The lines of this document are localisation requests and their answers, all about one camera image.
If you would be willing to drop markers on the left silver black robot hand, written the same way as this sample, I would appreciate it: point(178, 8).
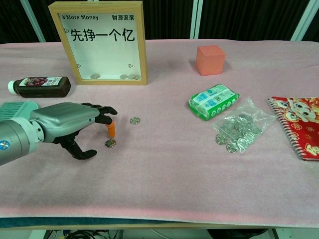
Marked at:
point(64, 117)

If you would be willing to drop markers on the silver coin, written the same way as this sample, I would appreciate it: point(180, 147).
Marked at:
point(110, 143)
point(135, 120)
point(131, 76)
point(221, 139)
point(231, 147)
point(137, 77)
point(123, 77)
point(95, 76)

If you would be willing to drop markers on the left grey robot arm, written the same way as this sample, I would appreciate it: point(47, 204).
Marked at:
point(15, 139)

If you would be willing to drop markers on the clear plastic bag of coins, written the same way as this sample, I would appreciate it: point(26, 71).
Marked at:
point(241, 127)

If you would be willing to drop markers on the dark juice bottle white cap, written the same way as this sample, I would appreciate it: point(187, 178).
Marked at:
point(42, 88)

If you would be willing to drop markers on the mint green dustpan brush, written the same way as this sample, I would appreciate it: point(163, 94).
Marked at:
point(15, 108)

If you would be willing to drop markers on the pink table cloth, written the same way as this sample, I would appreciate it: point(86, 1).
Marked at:
point(159, 179)

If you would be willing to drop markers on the green tissue pack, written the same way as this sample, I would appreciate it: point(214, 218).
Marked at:
point(211, 102)

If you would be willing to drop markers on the salmon pink foam cube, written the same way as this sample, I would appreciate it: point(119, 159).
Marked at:
point(209, 61)

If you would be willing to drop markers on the red spiral calendar notebook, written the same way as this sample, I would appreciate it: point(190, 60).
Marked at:
point(301, 127)

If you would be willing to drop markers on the wooden frame money box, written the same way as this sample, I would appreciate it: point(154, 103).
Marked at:
point(104, 49)

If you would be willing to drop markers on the white partition post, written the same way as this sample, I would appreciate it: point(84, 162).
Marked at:
point(197, 18)
point(305, 20)
point(33, 20)

